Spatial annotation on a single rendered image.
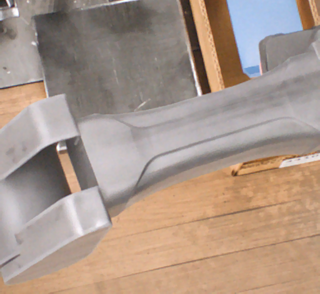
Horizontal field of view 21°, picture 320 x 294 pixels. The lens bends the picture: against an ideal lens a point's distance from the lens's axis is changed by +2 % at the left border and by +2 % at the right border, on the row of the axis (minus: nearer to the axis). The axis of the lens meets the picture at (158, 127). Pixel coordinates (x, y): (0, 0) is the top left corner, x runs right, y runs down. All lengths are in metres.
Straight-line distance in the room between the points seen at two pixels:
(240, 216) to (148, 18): 0.25
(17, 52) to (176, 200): 0.25
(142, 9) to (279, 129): 0.43
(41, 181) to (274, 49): 0.28
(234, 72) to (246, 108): 0.40
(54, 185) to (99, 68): 0.37
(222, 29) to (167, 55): 0.08
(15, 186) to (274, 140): 0.18
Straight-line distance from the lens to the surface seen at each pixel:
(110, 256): 0.92
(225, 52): 0.97
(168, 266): 0.92
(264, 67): 0.78
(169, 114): 0.55
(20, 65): 0.97
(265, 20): 0.90
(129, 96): 0.93
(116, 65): 0.94
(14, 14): 0.91
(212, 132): 0.55
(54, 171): 0.59
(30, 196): 0.58
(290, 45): 0.77
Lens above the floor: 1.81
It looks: 75 degrees down
